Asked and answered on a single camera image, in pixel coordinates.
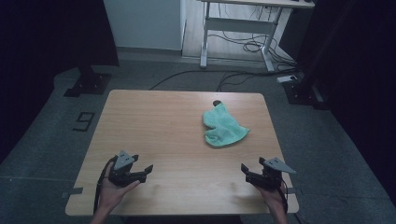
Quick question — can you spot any person's right hand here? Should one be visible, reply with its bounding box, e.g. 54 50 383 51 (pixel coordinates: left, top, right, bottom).
253 184 289 217

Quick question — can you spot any person's left hand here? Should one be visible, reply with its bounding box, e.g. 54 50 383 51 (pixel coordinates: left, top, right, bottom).
98 177 141 213

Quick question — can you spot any left hand-held gripper black cable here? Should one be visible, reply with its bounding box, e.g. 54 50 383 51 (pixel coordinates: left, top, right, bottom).
92 156 118 215

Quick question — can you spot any short black floor cable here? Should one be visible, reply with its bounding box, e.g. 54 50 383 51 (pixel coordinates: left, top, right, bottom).
216 72 255 92

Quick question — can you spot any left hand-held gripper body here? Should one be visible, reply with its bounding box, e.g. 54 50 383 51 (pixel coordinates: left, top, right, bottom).
107 149 148 188

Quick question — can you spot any tangle of black cables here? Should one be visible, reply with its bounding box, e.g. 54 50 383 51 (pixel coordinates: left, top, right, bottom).
207 3 297 71

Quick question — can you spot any hand-held gripper black cable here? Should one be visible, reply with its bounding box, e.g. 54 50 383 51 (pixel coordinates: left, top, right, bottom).
92 156 118 215
279 176 290 216

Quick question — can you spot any white desk frame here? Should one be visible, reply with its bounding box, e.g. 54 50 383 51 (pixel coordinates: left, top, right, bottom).
196 0 316 73

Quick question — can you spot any right hand-held gripper black cable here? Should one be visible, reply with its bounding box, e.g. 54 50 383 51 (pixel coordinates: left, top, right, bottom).
279 176 290 216

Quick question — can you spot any dark curtain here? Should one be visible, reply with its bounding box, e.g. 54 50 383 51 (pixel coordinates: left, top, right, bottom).
294 0 396 203
0 0 120 164

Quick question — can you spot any long black floor cable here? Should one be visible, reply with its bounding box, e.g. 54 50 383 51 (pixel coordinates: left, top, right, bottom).
148 69 281 91

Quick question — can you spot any green microfiber cloth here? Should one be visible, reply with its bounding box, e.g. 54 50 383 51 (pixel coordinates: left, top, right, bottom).
203 102 251 148

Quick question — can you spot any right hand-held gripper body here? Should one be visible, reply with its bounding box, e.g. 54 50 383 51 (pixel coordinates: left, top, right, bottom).
246 157 297 191

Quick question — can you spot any white power strip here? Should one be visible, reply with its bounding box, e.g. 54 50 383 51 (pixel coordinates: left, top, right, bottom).
276 74 299 84

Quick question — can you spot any black metal stand base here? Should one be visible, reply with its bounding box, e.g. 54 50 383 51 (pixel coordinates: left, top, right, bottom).
282 77 331 111
64 64 113 98

